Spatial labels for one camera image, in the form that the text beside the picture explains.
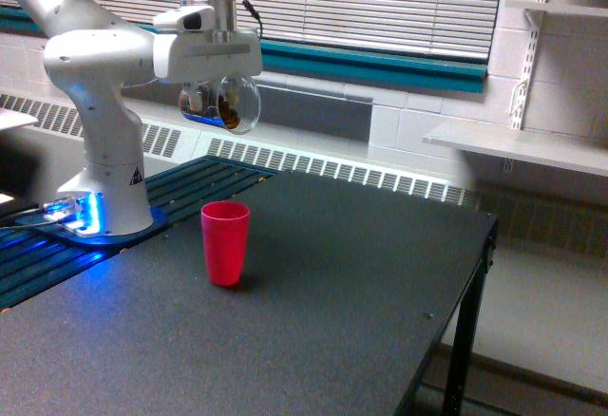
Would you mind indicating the teal window sill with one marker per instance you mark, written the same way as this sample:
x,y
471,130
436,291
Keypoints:
x,y
370,67

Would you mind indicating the white radiator heater cover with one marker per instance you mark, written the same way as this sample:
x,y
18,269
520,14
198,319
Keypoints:
x,y
56,142

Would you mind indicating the white wall shelf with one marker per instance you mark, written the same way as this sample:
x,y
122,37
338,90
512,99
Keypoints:
x,y
546,149
558,7

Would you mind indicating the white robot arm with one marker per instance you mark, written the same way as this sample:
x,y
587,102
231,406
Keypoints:
x,y
108,197

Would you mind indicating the black table leg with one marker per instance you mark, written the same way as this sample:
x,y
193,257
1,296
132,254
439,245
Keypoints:
x,y
468,316

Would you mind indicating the teal slatted rail surface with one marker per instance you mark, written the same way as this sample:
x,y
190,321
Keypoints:
x,y
33,262

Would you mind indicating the white shelf bracket rail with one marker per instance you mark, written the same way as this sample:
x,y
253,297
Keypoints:
x,y
520,92

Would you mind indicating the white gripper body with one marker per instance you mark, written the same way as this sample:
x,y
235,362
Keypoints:
x,y
187,57

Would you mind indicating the upper white wall shelf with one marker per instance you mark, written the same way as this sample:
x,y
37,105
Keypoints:
x,y
558,7

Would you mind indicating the brown granular contents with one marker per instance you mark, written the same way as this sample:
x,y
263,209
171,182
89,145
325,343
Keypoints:
x,y
218,115

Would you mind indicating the lower white wall shelf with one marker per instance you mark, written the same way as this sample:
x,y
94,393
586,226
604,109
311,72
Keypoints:
x,y
546,149

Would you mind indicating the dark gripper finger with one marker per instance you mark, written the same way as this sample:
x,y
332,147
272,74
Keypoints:
x,y
191,97
230,90

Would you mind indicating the white object at left edge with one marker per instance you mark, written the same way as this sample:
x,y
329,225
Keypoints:
x,y
10,119

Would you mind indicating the clear plastic cup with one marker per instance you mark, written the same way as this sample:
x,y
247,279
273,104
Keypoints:
x,y
249,106

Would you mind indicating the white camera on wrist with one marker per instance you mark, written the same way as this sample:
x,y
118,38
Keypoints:
x,y
197,18

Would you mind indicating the pink plastic cup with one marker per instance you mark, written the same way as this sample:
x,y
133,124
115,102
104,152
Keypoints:
x,y
225,228

